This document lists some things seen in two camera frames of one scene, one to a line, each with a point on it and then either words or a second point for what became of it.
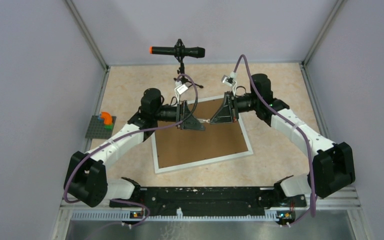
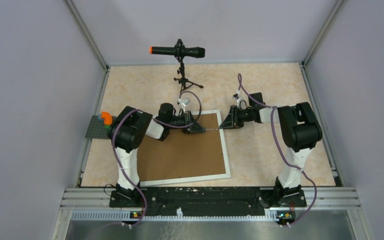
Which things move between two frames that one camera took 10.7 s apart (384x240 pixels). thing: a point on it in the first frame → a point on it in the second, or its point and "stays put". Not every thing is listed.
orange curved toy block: [107, 117] stays put
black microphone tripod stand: [181, 70] stays put
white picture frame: [183, 165] → [225, 176]
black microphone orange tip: [194, 51] stays put
